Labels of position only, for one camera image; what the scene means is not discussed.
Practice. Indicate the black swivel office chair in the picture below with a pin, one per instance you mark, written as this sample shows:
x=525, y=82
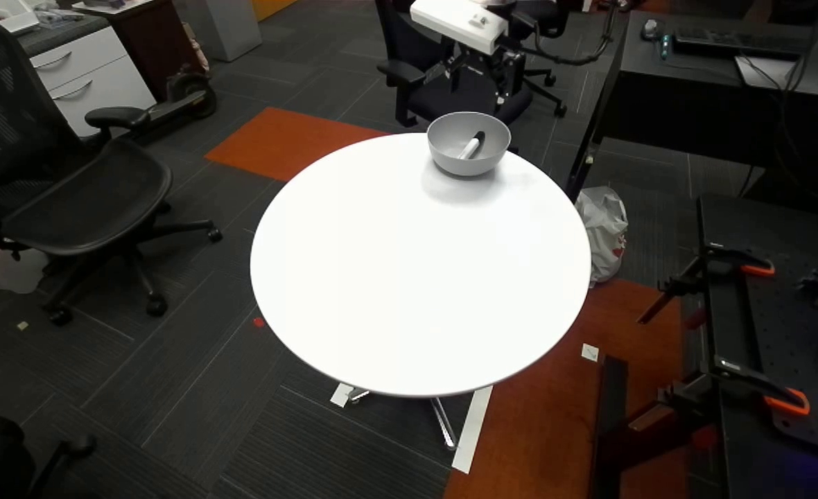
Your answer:
x=424, y=84

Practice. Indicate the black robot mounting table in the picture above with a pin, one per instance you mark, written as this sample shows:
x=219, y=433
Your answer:
x=797, y=369

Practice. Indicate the white floor bag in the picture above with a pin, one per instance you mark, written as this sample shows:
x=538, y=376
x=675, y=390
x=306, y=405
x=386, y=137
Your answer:
x=5, y=272

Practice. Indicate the black mesh office chair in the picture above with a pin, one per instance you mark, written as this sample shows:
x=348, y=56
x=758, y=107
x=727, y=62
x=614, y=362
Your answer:
x=91, y=197

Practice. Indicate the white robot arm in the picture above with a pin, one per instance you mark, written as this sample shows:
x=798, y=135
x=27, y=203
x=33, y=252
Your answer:
x=452, y=24

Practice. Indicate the small white floor tag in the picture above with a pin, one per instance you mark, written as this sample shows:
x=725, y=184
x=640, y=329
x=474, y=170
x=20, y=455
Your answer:
x=592, y=354

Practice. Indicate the clear plastic bag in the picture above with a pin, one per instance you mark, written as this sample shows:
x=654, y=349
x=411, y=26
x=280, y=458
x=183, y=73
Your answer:
x=603, y=231

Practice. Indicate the grey computer mouse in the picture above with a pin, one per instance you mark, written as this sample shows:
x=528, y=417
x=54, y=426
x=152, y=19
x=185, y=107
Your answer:
x=648, y=28

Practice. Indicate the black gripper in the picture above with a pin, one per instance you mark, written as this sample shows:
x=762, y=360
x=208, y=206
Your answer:
x=506, y=71

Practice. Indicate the black office desk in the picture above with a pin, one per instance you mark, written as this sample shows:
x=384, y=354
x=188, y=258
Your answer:
x=685, y=102

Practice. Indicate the white table base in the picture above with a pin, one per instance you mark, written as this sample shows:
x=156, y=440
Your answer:
x=471, y=433

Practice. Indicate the black keyboard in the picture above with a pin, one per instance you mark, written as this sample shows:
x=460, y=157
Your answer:
x=740, y=41

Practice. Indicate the grey bin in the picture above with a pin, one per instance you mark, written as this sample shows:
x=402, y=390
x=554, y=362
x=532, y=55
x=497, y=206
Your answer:
x=227, y=24

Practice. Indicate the white bowl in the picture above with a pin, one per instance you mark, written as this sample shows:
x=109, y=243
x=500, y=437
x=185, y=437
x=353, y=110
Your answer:
x=450, y=155

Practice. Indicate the white marker with black cap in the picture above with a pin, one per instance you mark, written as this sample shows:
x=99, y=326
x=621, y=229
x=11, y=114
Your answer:
x=470, y=148

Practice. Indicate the white drawer cabinet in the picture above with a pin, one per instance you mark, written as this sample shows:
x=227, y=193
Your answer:
x=91, y=78

